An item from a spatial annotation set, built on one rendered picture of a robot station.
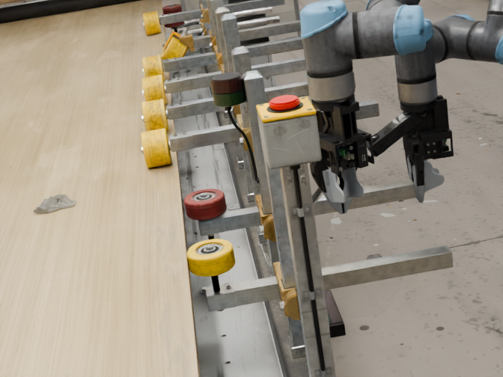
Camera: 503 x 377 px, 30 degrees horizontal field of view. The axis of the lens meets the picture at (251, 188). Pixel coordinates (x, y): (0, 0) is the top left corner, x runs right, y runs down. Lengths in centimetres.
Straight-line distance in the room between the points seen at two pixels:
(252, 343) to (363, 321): 130
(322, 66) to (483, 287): 190
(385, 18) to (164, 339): 59
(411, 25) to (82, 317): 68
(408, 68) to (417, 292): 159
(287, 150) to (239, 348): 74
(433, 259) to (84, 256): 61
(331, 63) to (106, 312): 52
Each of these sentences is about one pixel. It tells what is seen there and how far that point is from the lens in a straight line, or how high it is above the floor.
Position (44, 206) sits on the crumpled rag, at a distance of 195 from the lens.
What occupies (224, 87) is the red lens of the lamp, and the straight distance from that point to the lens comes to 170.
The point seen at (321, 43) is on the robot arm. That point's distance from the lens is 149.
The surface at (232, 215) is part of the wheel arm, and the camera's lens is 185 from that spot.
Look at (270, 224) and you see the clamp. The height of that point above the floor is 86.
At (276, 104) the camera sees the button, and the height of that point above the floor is 123.
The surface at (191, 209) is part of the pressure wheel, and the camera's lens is 182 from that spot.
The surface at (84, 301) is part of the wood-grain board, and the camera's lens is 153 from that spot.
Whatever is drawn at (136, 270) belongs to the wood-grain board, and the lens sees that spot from 160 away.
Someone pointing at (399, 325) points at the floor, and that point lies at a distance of 310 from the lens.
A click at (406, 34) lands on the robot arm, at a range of 148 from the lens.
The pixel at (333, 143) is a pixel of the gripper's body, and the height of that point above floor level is 107.
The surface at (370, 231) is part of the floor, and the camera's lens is 377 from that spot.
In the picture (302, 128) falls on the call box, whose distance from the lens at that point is 120.
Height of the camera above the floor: 157
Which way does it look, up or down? 21 degrees down
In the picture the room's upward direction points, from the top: 9 degrees counter-clockwise
